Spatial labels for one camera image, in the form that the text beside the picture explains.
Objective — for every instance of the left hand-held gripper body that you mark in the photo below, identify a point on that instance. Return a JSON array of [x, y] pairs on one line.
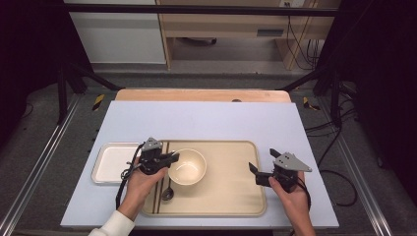
[[150, 160]]

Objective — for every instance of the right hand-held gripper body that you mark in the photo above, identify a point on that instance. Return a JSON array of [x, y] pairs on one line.
[[290, 162]]

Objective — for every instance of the beige bowl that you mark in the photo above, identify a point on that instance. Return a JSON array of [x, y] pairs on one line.
[[191, 164]]

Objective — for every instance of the metal spoon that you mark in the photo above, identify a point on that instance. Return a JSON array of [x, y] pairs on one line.
[[167, 194]]

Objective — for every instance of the white square plate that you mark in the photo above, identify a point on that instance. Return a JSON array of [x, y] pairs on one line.
[[111, 162]]

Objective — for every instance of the beige plastic tray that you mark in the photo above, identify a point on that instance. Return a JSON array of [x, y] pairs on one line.
[[226, 190]]

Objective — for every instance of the person's left hand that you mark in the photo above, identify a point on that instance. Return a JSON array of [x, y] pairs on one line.
[[141, 188]]

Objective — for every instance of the person's right hand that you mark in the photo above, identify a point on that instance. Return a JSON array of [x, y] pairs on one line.
[[295, 203]]

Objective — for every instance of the yellow black floor tape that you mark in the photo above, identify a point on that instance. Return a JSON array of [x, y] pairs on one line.
[[98, 102], [306, 102]]

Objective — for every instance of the dark round table grommet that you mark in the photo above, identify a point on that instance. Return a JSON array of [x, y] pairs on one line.
[[236, 100]]

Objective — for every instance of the light wooden table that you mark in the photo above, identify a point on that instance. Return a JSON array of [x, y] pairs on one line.
[[196, 95]]

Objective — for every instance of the black metal stand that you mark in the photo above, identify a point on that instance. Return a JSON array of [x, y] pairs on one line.
[[61, 95], [335, 98]]

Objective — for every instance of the grey desk label plate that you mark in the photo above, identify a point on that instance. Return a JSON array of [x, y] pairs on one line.
[[270, 32]]

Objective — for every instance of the white cabinet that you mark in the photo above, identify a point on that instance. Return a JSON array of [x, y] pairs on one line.
[[118, 39]]

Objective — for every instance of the black curtain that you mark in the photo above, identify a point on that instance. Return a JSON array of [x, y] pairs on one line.
[[29, 65], [387, 82]]

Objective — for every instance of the wooden desk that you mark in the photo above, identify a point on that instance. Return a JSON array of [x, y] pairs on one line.
[[223, 24]]

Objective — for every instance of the white power outlet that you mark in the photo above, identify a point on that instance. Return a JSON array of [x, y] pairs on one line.
[[293, 2]]

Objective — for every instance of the aluminium floor rail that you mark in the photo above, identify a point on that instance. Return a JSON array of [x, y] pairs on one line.
[[360, 183], [39, 164]]

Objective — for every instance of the black metal frame bar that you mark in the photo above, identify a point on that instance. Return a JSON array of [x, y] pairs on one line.
[[196, 10]]

